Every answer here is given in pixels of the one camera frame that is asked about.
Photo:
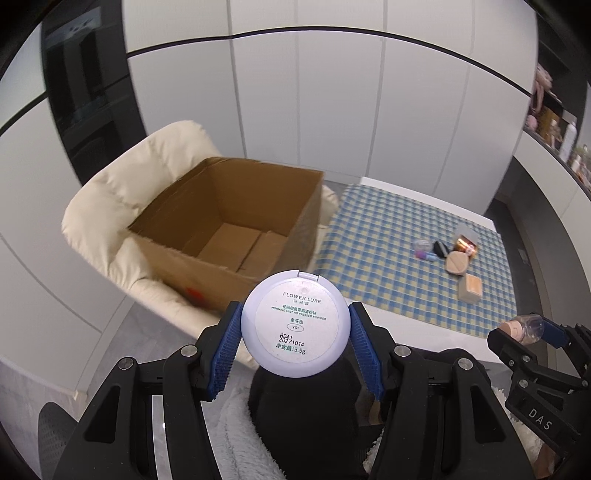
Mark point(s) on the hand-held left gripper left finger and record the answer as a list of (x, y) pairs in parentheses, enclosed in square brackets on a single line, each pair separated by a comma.
[(226, 350)]

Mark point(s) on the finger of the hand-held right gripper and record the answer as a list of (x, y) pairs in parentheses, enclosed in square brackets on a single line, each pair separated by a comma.
[(503, 344), (575, 346)]

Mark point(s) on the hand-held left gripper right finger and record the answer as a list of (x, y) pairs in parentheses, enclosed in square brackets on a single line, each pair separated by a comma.
[(367, 355)]

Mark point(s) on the small clear bottle beige cap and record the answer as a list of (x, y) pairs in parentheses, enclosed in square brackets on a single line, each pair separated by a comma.
[(531, 326)]

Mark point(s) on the beige square carton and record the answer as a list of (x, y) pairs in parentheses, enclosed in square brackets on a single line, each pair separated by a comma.
[(471, 288)]

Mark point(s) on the white round powder compact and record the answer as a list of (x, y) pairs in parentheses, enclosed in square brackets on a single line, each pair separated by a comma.
[(295, 323)]

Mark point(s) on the pink rounded compact case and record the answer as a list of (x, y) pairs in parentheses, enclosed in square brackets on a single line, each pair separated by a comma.
[(457, 263)]

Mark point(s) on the blue bottle with pink cap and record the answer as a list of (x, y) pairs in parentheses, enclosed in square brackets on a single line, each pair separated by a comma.
[(422, 254)]

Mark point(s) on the brown cardboard box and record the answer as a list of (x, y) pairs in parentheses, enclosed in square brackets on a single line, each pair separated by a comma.
[(221, 203)]

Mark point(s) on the person's leg in black pants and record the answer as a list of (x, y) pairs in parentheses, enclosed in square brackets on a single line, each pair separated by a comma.
[(314, 424)]

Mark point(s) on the white fleece robe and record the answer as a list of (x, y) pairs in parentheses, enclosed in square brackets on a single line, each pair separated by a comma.
[(240, 438)]

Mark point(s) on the orange labelled tin can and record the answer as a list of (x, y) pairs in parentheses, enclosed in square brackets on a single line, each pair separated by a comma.
[(465, 247)]

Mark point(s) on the small black case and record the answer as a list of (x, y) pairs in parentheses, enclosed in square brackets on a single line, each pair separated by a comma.
[(441, 249)]

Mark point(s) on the small translucent round lid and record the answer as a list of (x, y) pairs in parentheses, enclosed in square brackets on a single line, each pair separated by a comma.
[(420, 243)]

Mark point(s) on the blue yellow checkered tablecloth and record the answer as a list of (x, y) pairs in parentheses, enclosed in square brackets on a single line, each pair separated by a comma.
[(369, 230)]

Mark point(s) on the grey mesh chair part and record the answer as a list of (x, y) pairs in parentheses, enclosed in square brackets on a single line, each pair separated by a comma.
[(60, 443)]

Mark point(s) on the cream padded chair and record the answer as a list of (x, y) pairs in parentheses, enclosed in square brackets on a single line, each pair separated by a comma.
[(152, 161)]

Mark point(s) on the white spray bottle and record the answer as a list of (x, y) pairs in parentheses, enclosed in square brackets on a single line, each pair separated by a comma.
[(568, 141)]

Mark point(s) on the pink plush toy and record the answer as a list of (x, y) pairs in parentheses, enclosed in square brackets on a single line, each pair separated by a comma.
[(532, 123)]

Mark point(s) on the brown paper bag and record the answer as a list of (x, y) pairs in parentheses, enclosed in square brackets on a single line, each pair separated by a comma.
[(549, 121)]

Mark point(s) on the pink handbag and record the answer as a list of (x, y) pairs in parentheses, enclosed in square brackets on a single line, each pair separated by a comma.
[(542, 87)]

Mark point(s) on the wall socket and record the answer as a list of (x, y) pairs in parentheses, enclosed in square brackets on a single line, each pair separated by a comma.
[(522, 256)]

